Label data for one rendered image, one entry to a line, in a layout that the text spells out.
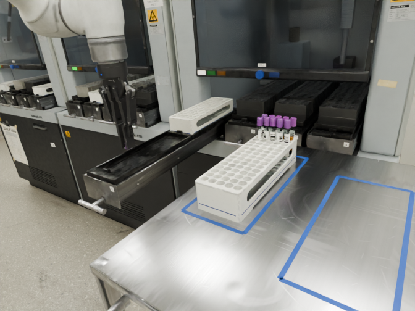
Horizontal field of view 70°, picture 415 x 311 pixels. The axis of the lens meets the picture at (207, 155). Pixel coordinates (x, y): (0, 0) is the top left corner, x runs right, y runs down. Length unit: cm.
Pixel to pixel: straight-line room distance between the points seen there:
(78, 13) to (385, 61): 81
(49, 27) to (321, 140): 81
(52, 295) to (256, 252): 138
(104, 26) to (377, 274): 71
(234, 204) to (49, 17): 62
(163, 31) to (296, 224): 98
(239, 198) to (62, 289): 136
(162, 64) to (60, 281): 121
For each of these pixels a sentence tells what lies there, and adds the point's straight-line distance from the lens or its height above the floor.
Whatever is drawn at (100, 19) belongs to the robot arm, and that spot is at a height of 118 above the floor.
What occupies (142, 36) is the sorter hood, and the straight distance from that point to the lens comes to 137.
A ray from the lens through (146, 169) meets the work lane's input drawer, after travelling 83.
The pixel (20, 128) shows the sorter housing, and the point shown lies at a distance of 244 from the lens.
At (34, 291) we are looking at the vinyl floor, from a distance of 183.
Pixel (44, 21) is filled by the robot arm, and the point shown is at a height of 119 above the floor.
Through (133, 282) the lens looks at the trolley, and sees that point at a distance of 48.
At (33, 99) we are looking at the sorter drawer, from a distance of 212.
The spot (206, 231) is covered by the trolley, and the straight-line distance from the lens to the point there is 54.
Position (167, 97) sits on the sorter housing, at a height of 86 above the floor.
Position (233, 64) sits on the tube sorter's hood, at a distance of 112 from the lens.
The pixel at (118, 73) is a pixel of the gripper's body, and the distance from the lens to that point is 79.
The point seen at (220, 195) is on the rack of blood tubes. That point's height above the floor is 87.
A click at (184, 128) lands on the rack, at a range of 101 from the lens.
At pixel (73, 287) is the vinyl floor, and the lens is 174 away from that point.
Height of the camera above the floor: 116
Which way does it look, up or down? 25 degrees down
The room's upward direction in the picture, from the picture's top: 5 degrees counter-clockwise
